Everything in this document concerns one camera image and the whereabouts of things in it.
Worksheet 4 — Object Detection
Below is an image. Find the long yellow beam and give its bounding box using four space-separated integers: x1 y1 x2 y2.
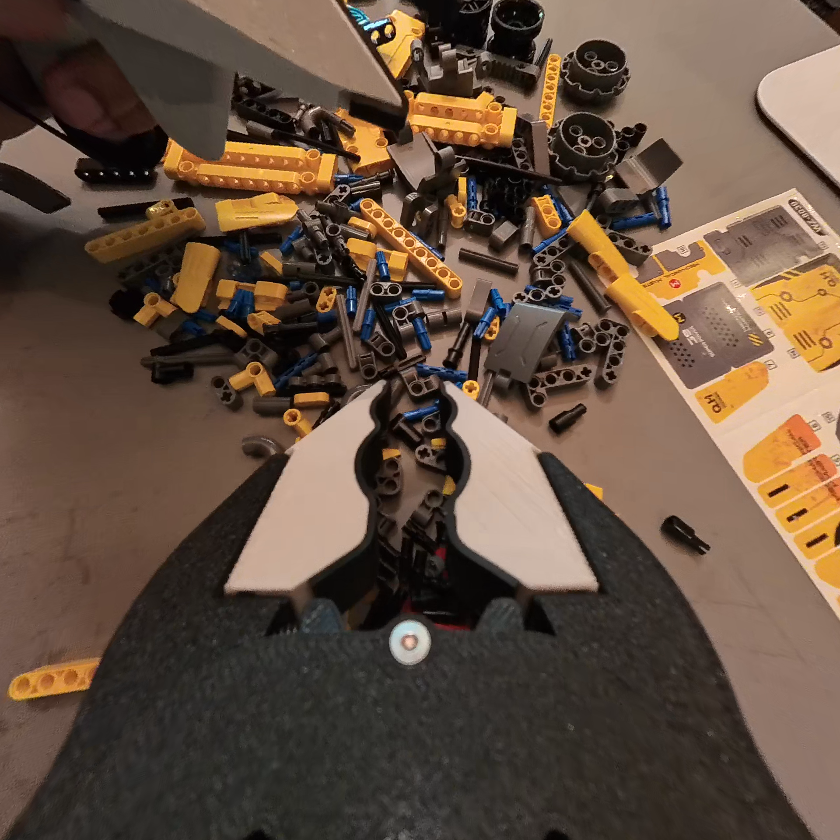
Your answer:
358 197 464 300
538 52 563 129

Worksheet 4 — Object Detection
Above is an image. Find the black axle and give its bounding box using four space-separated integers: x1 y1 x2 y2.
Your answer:
457 247 521 275

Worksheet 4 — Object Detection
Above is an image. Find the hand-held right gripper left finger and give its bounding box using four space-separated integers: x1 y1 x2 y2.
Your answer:
223 379 395 618

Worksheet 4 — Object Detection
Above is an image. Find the yellow rounded panel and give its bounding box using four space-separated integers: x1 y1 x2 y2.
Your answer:
171 240 222 315

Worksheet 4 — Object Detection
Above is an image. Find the thick yellow beam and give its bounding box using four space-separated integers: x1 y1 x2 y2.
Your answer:
84 206 207 265

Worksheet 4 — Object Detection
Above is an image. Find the person's left hand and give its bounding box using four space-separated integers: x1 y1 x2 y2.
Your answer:
0 36 158 142

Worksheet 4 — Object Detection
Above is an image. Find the yellow five-hole beam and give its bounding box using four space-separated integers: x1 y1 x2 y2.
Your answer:
7 658 101 702

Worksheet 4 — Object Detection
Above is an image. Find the yellow flat panel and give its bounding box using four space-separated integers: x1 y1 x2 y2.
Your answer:
214 192 300 233

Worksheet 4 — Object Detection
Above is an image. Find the grey sprocket wheel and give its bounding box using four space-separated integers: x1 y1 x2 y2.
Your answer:
561 38 632 105
546 110 621 185

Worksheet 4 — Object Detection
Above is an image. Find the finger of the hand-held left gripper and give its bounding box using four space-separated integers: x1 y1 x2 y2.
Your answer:
79 0 411 132

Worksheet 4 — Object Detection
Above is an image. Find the white book stand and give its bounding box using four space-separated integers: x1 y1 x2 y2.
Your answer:
756 45 840 193

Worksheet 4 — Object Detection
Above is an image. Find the pile of mixed building pieces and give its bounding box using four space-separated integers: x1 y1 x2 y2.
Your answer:
74 0 686 621

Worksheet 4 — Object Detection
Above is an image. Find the yellow curved panel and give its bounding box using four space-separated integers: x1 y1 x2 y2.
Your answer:
367 8 427 78

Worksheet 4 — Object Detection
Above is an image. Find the yellow frame piece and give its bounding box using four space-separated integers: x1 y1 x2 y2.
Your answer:
406 91 519 151
163 140 339 196

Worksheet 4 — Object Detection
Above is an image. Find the grey slanted panel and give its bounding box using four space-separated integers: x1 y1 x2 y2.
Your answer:
616 136 685 196

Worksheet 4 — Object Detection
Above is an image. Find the yellow pointed panel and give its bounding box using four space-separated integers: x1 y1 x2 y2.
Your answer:
566 209 682 343

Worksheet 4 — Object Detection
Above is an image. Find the yellow grey sticker sheet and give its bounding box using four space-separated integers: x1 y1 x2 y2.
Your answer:
646 187 840 621

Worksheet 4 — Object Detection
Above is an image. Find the black five-hole beam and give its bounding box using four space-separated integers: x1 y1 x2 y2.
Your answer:
73 159 160 188

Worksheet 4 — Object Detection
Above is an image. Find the dark toothed rack piece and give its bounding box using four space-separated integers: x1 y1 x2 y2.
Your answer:
479 51 540 85

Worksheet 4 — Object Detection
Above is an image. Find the grey curved panel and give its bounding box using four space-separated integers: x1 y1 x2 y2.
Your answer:
484 301 571 387

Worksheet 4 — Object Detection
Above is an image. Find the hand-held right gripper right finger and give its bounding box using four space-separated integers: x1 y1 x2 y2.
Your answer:
443 379 601 608

